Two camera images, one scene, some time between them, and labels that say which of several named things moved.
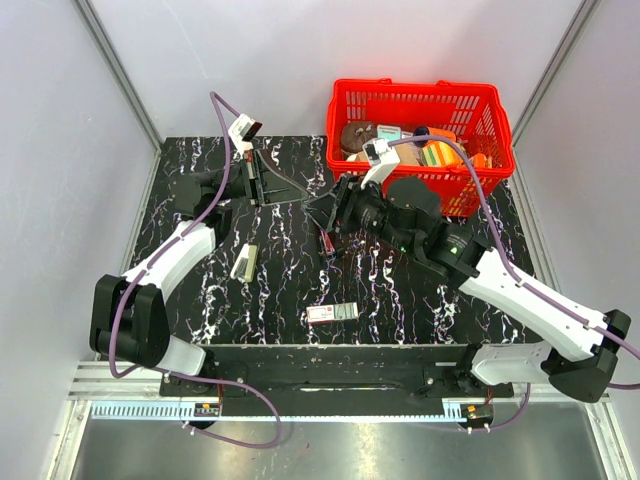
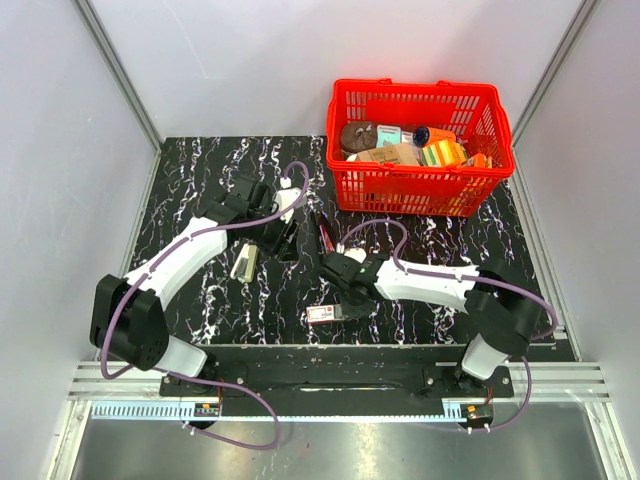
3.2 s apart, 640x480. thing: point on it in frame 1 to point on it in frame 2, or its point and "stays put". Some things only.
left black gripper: [265, 183] to [285, 247]
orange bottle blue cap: [431, 131] stays put
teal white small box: [389, 132] stays put
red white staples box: [332, 312] stays put
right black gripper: [341, 203] to [357, 312]
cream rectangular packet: [244, 267] stays put
